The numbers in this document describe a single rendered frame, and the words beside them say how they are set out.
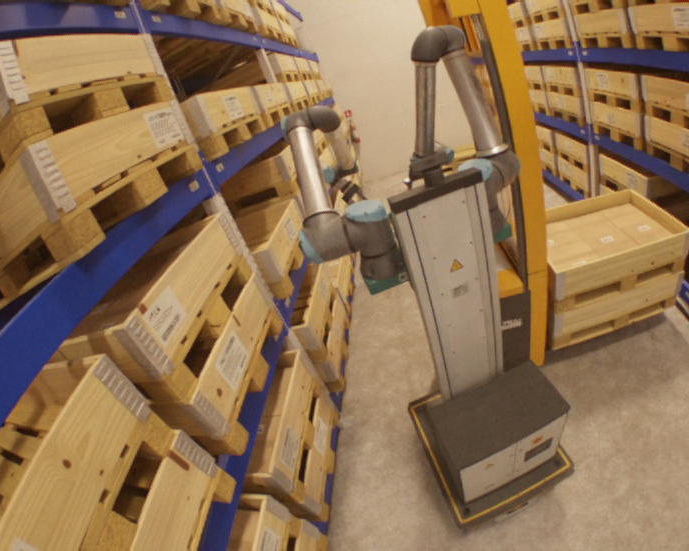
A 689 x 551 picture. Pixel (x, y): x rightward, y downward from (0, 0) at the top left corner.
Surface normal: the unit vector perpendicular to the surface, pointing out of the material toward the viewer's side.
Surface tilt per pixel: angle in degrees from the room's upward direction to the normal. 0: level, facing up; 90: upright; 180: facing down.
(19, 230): 90
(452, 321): 90
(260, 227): 90
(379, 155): 90
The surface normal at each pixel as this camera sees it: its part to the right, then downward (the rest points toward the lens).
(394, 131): -0.07, 0.54
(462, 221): 0.18, 0.46
